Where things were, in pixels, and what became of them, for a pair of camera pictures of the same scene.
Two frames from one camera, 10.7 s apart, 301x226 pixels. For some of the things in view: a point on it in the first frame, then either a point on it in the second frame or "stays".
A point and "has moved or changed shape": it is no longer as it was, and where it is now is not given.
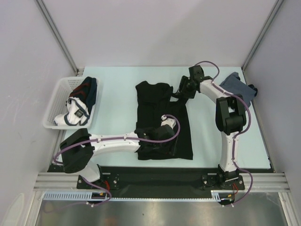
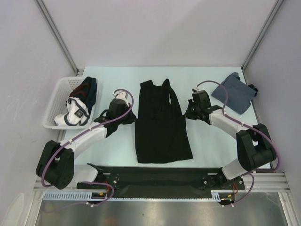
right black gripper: (185, 80) to (188, 114)
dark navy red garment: (87, 91) stays
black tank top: (153, 101) has moved or changed shape
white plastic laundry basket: (62, 87) stays
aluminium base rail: (272, 181) stays
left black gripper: (170, 148) to (131, 118)
